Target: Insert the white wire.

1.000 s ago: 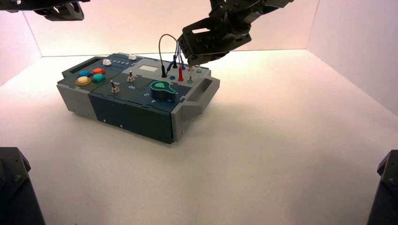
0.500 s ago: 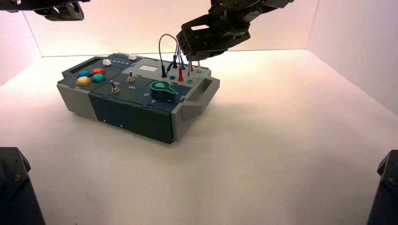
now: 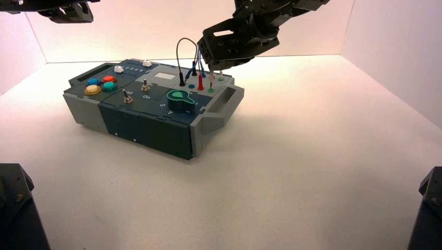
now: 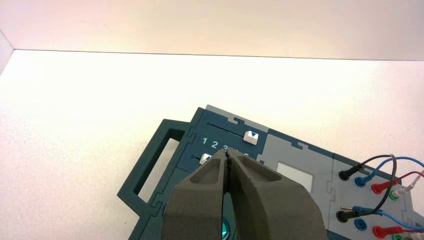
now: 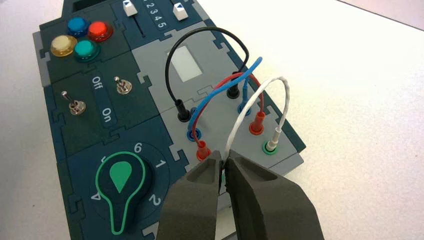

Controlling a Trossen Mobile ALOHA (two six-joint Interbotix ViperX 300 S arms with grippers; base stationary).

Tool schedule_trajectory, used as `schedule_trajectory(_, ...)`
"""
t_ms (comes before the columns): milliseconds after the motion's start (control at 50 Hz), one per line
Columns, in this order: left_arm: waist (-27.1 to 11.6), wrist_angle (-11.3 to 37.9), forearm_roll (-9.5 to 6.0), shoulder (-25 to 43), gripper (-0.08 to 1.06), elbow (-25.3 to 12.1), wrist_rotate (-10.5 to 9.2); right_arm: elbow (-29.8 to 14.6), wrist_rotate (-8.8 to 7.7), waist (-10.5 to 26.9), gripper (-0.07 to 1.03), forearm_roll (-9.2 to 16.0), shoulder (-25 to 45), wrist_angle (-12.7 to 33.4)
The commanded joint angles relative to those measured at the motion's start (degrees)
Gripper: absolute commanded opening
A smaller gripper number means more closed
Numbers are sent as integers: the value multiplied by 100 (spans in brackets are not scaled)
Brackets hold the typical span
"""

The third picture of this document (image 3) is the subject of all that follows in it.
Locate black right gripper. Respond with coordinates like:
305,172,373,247
197,10,280,71

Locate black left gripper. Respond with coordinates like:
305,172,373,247
0,0,101,24

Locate white jumper wire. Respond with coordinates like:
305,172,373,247
209,69,224,91

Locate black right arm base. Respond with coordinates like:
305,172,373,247
407,166,442,250

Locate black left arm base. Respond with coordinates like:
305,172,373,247
0,163,52,250

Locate green rotary knob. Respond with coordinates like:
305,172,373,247
166,89,196,111

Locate grey and dark blue task box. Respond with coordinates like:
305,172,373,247
63,58,245,161

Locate red jumper wire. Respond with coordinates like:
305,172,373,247
197,55,205,92

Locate blue jumper wire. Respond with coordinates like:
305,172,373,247
184,48,207,83

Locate black jumper wire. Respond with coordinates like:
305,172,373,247
176,37,199,87

